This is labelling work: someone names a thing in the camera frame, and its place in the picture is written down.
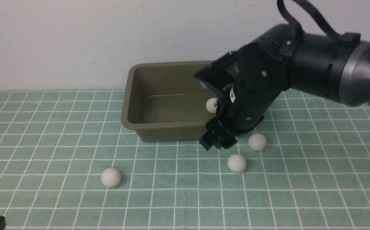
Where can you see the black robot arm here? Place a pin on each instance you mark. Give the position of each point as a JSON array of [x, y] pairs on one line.
[[337, 69]]

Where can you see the olive plastic bin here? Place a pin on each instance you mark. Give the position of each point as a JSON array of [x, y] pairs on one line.
[[163, 102]]

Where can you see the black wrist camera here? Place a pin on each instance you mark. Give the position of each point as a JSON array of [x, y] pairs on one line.
[[220, 73]]

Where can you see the white ball with logo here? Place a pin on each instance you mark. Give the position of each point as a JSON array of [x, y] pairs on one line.
[[211, 105]]

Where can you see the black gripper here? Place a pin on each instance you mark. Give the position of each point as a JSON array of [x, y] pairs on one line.
[[263, 74]]

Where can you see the green checked tablecloth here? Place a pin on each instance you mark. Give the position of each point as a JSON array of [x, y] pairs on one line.
[[314, 173]]

